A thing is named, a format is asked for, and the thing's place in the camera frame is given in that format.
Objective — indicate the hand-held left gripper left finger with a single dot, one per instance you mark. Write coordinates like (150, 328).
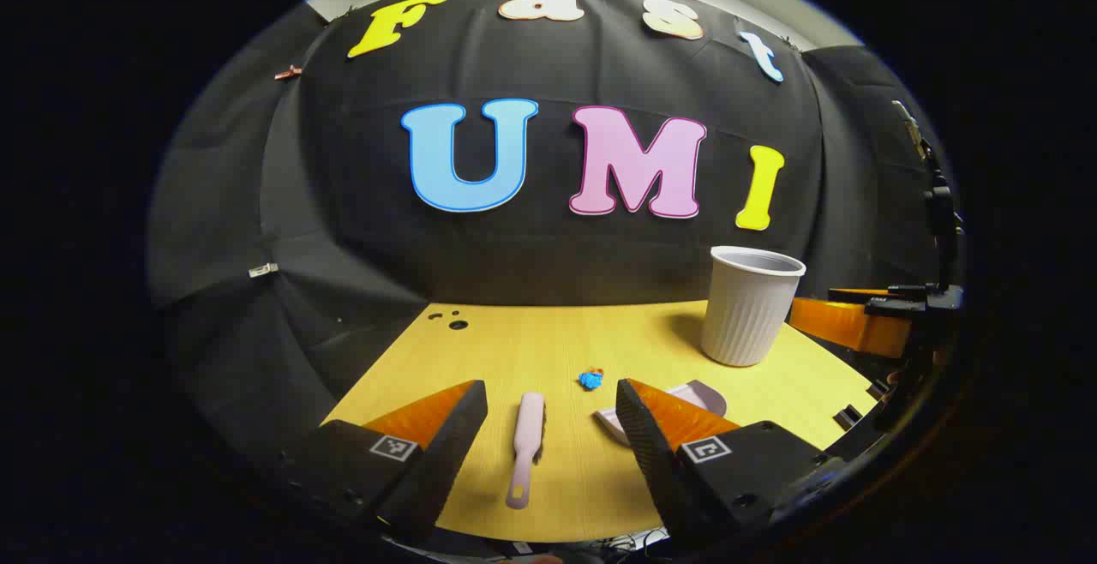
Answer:
(446, 452)

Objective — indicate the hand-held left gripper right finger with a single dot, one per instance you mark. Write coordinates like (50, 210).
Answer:
(647, 452)

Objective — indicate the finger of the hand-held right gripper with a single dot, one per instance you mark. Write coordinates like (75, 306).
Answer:
(874, 293)
(848, 328)

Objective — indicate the pink dustpan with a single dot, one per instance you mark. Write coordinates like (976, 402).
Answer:
(698, 397)

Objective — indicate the small pink broom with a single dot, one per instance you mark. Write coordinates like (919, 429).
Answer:
(527, 435)

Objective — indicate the blue paper ball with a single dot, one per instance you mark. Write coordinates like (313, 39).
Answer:
(589, 380)

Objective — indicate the white ribbed garbage bin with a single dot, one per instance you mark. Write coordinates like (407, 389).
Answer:
(750, 315)

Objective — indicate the silver cloth clip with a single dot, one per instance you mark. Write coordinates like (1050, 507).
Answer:
(263, 270)

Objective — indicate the black backdrop cloth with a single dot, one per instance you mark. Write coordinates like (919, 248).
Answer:
(343, 161)

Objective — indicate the copper cloth clip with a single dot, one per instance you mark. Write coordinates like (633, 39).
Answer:
(288, 73)

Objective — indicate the black desk edge bracket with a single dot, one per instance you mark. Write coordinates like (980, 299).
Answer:
(878, 389)
(848, 416)

